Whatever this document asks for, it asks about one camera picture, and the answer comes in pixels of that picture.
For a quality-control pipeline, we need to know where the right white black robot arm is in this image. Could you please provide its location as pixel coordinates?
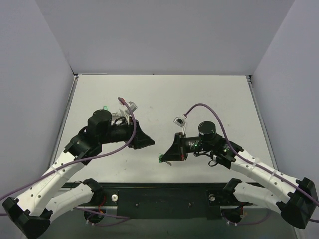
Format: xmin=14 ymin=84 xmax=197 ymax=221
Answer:
xmin=159 ymin=121 xmax=319 ymax=229

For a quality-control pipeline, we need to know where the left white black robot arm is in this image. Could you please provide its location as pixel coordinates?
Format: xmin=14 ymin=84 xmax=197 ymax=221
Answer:
xmin=2 ymin=110 xmax=155 ymax=239

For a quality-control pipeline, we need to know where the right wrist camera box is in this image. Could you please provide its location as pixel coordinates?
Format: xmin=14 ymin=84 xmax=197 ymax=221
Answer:
xmin=173 ymin=114 xmax=187 ymax=136

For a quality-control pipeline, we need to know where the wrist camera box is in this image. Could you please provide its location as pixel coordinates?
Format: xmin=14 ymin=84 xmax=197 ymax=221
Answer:
xmin=173 ymin=114 xmax=187 ymax=136
xmin=119 ymin=101 xmax=138 ymax=123

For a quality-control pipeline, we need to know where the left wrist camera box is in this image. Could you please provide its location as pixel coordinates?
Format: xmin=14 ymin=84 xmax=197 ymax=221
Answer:
xmin=119 ymin=101 xmax=138 ymax=123

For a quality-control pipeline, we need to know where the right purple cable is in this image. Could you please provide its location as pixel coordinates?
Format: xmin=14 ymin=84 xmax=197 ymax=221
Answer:
xmin=183 ymin=103 xmax=319 ymax=224

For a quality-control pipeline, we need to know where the purple cable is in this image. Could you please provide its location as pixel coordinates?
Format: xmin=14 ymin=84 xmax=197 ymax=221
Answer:
xmin=183 ymin=103 xmax=319 ymax=224
xmin=0 ymin=96 xmax=137 ymax=216

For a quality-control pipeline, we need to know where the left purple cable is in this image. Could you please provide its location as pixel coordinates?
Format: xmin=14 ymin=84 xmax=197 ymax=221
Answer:
xmin=0 ymin=96 xmax=137 ymax=216

